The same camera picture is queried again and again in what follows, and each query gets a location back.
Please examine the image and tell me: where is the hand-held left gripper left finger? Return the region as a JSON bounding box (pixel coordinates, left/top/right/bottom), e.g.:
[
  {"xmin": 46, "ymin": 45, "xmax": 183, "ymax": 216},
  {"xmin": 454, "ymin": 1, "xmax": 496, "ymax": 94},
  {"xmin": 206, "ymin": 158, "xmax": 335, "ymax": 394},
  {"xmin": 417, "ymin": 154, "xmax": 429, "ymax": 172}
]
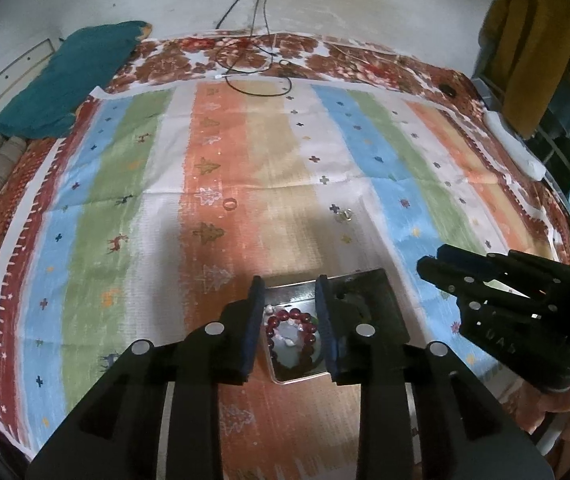
[{"xmin": 28, "ymin": 276, "xmax": 266, "ymax": 480}]

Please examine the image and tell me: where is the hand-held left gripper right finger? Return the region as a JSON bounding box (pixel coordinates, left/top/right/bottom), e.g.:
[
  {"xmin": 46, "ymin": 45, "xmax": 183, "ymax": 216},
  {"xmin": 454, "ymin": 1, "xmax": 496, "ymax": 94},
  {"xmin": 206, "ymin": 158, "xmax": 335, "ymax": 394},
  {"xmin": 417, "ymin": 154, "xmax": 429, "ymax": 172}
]
[{"xmin": 315, "ymin": 274, "xmax": 554, "ymax": 480}]

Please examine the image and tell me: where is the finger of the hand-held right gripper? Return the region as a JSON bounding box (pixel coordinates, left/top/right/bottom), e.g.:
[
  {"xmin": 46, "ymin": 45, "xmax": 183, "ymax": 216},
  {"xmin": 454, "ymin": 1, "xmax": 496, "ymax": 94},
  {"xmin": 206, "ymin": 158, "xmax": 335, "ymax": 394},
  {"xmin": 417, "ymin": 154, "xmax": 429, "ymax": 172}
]
[
  {"xmin": 416, "ymin": 255, "xmax": 540, "ymax": 307},
  {"xmin": 437, "ymin": 244, "xmax": 570, "ymax": 287}
]

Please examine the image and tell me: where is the light blue bead bracelet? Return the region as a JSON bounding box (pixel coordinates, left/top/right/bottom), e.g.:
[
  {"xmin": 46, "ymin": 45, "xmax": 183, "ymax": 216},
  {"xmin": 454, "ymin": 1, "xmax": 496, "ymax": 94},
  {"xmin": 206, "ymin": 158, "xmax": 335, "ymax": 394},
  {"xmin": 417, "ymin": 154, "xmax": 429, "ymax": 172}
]
[{"xmin": 271, "ymin": 324, "xmax": 316, "ymax": 367}]

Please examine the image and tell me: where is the red bead bracelet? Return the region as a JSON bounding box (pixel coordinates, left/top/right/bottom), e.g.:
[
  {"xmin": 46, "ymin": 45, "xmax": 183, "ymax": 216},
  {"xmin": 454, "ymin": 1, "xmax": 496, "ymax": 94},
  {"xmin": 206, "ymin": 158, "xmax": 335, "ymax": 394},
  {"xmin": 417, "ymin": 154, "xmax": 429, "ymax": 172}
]
[{"xmin": 264, "ymin": 309, "xmax": 319, "ymax": 363}]

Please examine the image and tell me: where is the metal tin box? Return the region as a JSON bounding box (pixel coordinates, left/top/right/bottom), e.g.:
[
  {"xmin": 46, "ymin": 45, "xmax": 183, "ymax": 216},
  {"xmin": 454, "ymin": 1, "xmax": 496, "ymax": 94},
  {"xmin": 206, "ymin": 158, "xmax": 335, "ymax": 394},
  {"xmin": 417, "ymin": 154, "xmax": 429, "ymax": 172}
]
[{"xmin": 260, "ymin": 268, "xmax": 412, "ymax": 387}]

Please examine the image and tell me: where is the metal rack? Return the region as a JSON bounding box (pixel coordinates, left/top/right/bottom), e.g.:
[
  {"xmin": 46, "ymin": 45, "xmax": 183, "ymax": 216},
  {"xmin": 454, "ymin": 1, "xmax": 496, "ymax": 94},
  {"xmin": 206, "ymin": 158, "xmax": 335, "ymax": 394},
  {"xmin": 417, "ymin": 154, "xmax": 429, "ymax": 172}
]
[{"xmin": 472, "ymin": 74, "xmax": 570, "ymax": 203}]

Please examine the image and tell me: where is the colourful striped cloth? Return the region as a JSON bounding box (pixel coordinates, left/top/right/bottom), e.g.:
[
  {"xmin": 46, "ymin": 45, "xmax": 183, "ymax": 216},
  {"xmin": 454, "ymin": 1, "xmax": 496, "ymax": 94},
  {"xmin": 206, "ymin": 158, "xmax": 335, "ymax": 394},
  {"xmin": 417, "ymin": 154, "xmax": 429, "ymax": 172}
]
[{"xmin": 0, "ymin": 82, "xmax": 570, "ymax": 480}]

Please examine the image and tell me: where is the yellow hanging garment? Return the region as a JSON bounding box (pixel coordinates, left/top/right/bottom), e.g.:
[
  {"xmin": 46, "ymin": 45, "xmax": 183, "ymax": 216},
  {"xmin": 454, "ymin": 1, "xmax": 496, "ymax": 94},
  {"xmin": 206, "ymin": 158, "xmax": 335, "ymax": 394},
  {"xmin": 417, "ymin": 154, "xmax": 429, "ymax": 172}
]
[{"xmin": 480, "ymin": 0, "xmax": 570, "ymax": 139}]

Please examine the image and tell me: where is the floral bedsheet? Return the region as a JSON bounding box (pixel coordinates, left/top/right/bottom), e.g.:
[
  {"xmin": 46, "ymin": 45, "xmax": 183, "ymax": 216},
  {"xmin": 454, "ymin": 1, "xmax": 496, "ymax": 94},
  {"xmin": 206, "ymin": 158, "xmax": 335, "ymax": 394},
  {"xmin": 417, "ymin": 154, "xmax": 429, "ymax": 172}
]
[{"xmin": 0, "ymin": 32, "xmax": 570, "ymax": 480}]

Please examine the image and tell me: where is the teal quilted pillow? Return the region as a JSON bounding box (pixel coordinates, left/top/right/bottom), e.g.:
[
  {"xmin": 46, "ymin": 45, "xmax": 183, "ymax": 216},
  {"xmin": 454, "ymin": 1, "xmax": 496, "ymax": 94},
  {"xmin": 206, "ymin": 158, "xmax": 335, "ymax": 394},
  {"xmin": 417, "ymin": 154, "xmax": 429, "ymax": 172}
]
[{"xmin": 0, "ymin": 21, "xmax": 152, "ymax": 139}]

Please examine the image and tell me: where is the black cable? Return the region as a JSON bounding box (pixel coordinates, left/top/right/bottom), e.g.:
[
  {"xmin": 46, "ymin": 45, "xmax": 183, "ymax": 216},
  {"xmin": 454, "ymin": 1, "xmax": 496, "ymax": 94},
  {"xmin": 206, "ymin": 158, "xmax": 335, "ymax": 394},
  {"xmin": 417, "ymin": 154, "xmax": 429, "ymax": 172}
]
[{"xmin": 215, "ymin": 0, "xmax": 293, "ymax": 96}]

